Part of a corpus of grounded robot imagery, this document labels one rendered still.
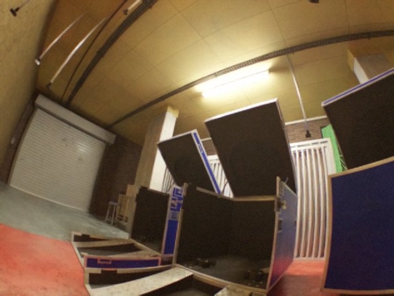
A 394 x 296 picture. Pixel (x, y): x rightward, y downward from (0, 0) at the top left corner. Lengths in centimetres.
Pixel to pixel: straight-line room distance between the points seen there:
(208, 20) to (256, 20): 72
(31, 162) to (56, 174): 98
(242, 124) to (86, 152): 553
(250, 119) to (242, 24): 161
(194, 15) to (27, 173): 592
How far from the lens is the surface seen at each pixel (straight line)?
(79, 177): 633
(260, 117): 179
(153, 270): 156
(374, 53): 361
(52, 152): 622
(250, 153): 203
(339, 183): 125
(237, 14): 279
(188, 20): 289
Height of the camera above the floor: 66
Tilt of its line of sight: 23 degrees up
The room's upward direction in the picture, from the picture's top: 8 degrees clockwise
